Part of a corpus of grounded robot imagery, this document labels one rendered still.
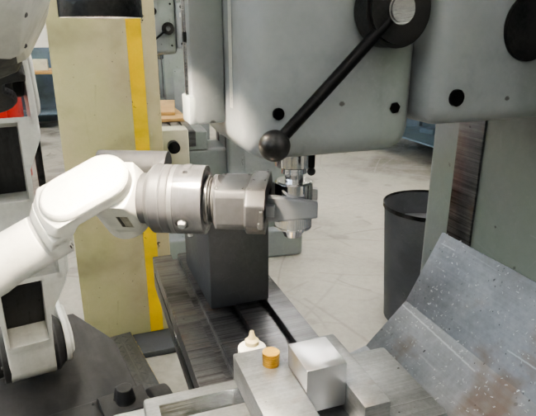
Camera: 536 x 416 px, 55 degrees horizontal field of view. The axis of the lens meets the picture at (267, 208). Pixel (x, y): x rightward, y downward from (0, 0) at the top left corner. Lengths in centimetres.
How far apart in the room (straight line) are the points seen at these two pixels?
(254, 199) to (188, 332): 42
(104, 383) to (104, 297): 113
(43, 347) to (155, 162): 79
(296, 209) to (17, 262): 34
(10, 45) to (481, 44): 63
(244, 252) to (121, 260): 155
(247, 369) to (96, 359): 94
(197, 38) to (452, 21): 25
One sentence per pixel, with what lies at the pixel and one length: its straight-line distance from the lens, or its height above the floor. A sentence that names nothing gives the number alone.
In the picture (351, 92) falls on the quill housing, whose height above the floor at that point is 138.
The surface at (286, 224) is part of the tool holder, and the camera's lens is 64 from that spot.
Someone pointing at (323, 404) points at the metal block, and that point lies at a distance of 67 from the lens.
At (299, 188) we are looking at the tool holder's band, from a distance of 62.
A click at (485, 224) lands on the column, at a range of 93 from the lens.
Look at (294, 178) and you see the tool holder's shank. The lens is 63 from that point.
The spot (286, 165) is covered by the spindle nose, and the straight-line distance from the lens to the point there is 61.
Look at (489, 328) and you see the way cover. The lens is 89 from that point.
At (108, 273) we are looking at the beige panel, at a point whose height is 38.
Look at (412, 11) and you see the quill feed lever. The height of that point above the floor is 145.
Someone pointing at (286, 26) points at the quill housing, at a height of 144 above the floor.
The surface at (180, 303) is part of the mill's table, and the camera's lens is 106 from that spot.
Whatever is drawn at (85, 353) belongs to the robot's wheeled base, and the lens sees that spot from 161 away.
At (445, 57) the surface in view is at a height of 141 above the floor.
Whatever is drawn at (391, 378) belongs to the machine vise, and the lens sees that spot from 75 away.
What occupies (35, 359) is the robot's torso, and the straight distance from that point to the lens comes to 141.
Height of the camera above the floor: 143
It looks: 19 degrees down
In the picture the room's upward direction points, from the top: straight up
